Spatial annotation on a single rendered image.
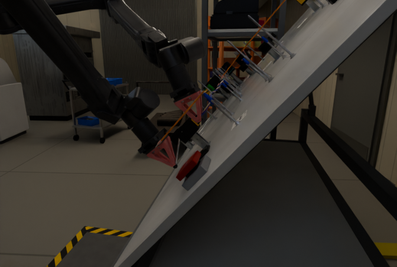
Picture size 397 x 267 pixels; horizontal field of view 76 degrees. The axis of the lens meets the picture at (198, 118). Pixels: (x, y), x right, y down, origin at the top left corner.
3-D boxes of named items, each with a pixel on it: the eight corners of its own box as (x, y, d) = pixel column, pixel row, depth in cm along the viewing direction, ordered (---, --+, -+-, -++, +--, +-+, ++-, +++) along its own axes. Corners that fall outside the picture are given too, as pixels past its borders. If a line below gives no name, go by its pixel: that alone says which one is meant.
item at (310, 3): (322, 2, 97) (305, -14, 97) (322, 5, 88) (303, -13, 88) (312, 12, 100) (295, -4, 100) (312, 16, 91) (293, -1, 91)
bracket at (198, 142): (205, 147, 72) (191, 135, 72) (210, 141, 71) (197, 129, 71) (202, 152, 67) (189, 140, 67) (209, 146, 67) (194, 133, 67)
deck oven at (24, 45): (77, 121, 510) (65, 25, 466) (25, 121, 517) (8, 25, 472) (106, 107, 648) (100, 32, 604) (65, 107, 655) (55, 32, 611)
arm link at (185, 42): (150, 61, 74) (145, 33, 68) (183, 49, 79) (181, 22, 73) (172, 81, 67) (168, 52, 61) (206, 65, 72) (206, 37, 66)
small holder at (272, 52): (286, 47, 86) (270, 33, 86) (283, 54, 79) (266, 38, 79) (276, 57, 89) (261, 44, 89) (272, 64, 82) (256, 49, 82)
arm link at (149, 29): (107, 18, 98) (99, -12, 90) (122, 15, 100) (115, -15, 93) (153, 72, 72) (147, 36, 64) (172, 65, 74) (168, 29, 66)
